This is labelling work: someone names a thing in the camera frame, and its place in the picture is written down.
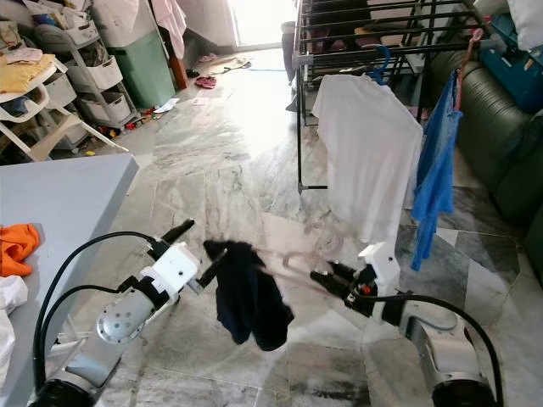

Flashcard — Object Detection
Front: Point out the cream baby high chair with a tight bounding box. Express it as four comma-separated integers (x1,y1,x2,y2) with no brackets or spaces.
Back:
0,51,128,162

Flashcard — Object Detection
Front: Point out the person in dark trousers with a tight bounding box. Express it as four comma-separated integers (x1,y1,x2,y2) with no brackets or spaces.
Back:
310,0,370,47

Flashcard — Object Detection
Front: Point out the pink clothes hanger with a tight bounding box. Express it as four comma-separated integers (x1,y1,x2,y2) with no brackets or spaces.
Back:
255,222,344,291
454,30,484,111

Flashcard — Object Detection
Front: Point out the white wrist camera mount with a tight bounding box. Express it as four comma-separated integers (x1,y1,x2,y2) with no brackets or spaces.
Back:
361,242,401,293
154,243,203,298

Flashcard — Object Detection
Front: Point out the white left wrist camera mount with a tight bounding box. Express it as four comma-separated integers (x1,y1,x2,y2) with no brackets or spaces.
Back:
154,243,203,298

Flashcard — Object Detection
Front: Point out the navy garment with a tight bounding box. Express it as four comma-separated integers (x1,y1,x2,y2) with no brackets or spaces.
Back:
204,240,295,353

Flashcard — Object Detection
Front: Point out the large white garment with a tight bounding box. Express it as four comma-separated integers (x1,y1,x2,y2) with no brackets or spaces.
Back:
312,75,425,247

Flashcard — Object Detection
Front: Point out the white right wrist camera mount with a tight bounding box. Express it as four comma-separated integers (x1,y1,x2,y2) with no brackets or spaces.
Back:
361,242,401,293

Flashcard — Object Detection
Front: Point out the blue clothes hanger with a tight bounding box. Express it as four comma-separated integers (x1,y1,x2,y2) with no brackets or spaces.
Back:
369,44,393,86

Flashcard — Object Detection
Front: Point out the blue plastic box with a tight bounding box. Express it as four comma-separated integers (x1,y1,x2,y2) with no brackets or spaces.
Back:
479,13,543,115

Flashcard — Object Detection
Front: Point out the grey folding table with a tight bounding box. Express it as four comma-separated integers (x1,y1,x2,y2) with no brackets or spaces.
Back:
0,154,141,407

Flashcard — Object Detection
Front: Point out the white storage trolley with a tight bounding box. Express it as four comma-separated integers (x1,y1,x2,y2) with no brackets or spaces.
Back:
34,8,137,128

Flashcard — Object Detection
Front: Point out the black clothes drying rack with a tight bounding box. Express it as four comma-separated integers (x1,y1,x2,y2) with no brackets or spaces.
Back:
293,0,489,192

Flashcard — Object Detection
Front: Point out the pink towel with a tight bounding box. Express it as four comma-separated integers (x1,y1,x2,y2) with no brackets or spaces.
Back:
151,0,188,59

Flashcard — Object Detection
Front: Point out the blue shirt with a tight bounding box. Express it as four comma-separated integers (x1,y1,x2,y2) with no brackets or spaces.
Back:
409,70,463,272

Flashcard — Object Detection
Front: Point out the green plastic storage bin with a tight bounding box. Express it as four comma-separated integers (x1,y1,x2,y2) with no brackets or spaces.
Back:
110,30,177,109

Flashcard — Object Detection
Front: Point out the dark green sofa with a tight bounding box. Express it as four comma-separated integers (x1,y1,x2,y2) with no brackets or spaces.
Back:
424,51,543,285

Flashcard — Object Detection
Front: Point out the white paper sheet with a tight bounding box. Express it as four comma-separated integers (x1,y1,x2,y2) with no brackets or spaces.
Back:
153,98,181,114

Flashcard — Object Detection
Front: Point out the orange cloth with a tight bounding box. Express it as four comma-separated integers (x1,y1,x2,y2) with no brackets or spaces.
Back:
0,222,42,278

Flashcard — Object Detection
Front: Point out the beige floor mat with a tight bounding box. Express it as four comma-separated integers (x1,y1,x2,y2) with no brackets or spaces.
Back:
199,53,253,73

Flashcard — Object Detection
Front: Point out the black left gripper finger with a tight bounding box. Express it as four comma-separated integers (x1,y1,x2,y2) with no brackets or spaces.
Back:
198,248,228,293
160,219,196,248

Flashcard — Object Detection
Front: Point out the white pillow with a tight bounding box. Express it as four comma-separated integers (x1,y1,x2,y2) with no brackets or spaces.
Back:
507,0,543,50

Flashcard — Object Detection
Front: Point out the white shirt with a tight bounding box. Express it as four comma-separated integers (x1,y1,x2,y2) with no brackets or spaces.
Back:
0,276,28,382

